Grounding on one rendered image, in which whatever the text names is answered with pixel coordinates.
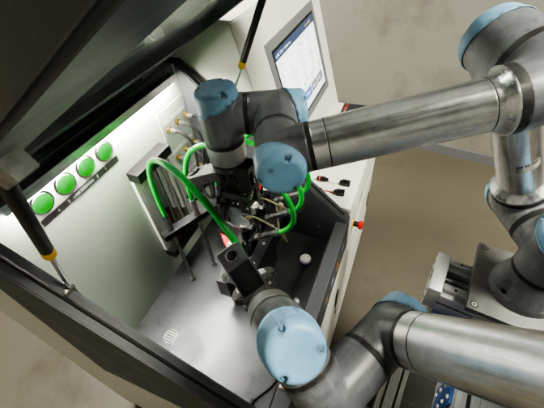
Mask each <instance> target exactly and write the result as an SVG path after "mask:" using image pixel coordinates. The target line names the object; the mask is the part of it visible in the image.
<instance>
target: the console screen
mask: <svg viewBox="0 0 544 408"><path fill-rule="evenodd" d="M264 48H265V51H266V56H267V59H268V62H269V64H270V69H271V72H272V75H273V78H274V82H275V85H276V88H277V89H280V88H282V87H286V88H302V89H304V90H305V92H306V95H307V101H308V119H309V118H310V117H311V115H312V113H313V111H314V110H315V108H316V106H317V105H318V103H319V101H320V100H321V97H322V96H323V95H324V93H325V91H326V89H327V87H328V86H329V83H328V79H327V74H326V70H325V63H324V58H323V54H322V50H321V42H320V38H319V34H318V30H317V22H316V18H315V14H314V10H313V5H312V0H310V1H309V2H308V3H307V4H306V5H305V6H304V7H303V8H302V9H301V10H300V11H299V12H298V13H297V14H296V15H295V16H294V17H293V18H292V19H291V20H289V21H288V22H287V23H286V24H285V25H284V26H283V27H282V28H281V29H280V30H279V31H278V32H277V33H276V34H275V35H274V36H273V37H272V38H271V39H270V40H269V41H268V42H267V43H266V44H265V45H264Z"/></svg>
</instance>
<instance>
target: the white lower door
mask: <svg viewBox="0 0 544 408"><path fill-rule="evenodd" d="M343 258H344V254H343V256H342V261H341V264H340V266H339V269H338V274H337V277H336V279H335V283H334V287H333V290H332V293H331V296H330V298H329V303H328V306H327V309H326V311H325V316H324V319H323V321H322V325H321V331H322V333H323V334H324V336H325V341H326V344H327V346H328V347H329V346H330V343H331V339H332V337H333V333H334V327H335V321H336V314H337V308H338V296H339V290H340V283H341V277H342V265H343Z"/></svg>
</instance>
